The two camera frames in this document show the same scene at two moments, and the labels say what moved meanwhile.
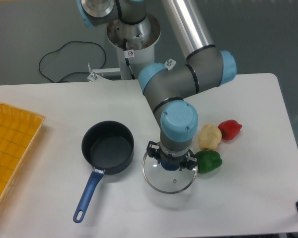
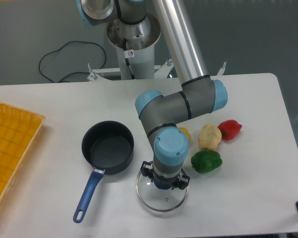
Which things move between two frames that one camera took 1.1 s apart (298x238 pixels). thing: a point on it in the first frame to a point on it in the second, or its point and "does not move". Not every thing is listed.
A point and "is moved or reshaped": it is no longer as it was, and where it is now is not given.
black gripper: [153, 150] to [147, 169]
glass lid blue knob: [166, 177] is moved or reshaped
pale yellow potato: [209, 137] does not move
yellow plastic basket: [14, 133] does not move
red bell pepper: [230, 129] does not move
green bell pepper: [208, 160] does not move
